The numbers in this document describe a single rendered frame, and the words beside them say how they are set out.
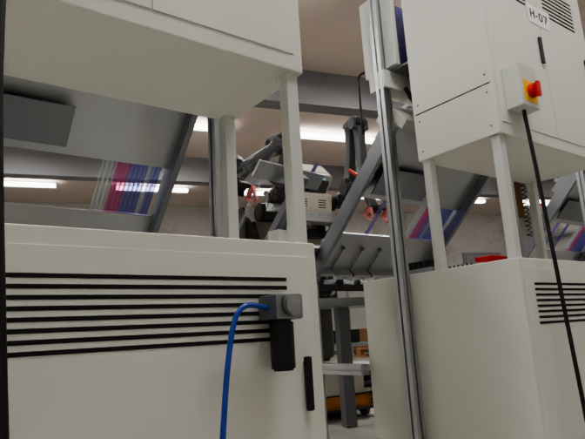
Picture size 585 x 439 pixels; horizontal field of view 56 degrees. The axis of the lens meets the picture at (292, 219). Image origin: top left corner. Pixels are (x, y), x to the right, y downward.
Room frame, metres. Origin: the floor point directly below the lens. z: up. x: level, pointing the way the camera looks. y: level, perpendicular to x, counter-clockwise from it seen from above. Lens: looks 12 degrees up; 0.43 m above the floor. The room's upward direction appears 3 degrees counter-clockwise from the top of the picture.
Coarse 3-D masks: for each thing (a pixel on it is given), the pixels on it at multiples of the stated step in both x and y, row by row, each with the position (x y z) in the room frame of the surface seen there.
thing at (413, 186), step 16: (400, 128) 1.97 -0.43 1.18; (400, 144) 2.03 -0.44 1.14; (416, 144) 2.07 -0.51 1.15; (400, 160) 2.10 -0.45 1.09; (416, 160) 2.14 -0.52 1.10; (400, 176) 2.11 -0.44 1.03; (416, 176) 2.15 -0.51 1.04; (448, 176) 2.31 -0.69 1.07; (464, 176) 2.36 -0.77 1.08; (368, 192) 2.15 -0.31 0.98; (384, 192) 2.13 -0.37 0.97; (416, 192) 2.22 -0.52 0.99; (448, 192) 2.39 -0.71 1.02; (464, 192) 2.44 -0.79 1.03; (448, 208) 2.47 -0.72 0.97
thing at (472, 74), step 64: (448, 0) 1.67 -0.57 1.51; (512, 0) 1.68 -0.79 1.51; (576, 0) 1.99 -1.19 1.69; (448, 64) 1.69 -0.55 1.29; (512, 64) 1.57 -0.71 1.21; (576, 64) 1.92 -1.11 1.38; (448, 128) 1.72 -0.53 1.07; (512, 128) 1.62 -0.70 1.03; (576, 128) 1.87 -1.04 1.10; (512, 192) 1.60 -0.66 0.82; (512, 256) 1.60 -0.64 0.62; (576, 320) 1.73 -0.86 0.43; (576, 384) 1.70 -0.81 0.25
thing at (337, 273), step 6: (324, 270) 2.35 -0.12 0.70; (330, 270) 2.37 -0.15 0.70; (336, 270) 2.40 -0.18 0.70; (342, 270) 2.42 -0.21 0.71; (348, 270) 2.44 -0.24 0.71; (354, 270) 2.47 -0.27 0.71; (360, 270) 2.49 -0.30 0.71; (366, 270) 2.52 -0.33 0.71; (372, 270) 2.54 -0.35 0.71; (378, 270) 2.56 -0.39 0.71; (384, 270) 2.59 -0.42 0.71; (336, 276) 2.38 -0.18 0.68; (342, 276) 2.40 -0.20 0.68; (348, 276) 2.42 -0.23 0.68; (354, 276) 2.44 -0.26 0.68; (360, 276) 2.46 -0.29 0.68; (366, 276) 2.49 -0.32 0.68; (372, 276) 2.50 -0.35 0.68; (378, 276) 2.53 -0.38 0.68; (384, 276) 2.55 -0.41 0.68; (390, 276) 2.57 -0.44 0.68
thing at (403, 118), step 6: (396, 108) 1.95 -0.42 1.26; (402, 108) 2.00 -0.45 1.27; (396, 114) 1.92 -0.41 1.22; (402, 114) 1.91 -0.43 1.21; (408, 114) 1.96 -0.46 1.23; (378, 120) 1.99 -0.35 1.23; (396, 120) 1.92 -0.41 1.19; (402, 120) 1.89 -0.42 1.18; (408, 120) 1.89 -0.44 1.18; (402, 126) 1.90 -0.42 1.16; (408, 126) 1.91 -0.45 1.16; (414, 126) 1.93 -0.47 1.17
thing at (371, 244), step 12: (348, 240) 2.31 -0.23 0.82; (360, 240) 2.34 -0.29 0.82; (372, 240) 2.38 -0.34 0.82; (384, 240) 2.42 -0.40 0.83; (408, 240) 2.51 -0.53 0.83; (420, 240) 2.55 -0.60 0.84; (336, 252) 2.32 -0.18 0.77; (348, 252) 2.36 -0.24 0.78; (372, 252) 2.44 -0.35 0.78; (384, 252) 2.48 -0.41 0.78; (408, 252) 2.57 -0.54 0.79; (420, 252) 2.62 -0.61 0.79; (336, 264) 2.38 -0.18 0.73; (348, 264) 2.42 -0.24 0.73; (360, 264) 2.47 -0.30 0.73; (384, 264) 2.55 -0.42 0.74
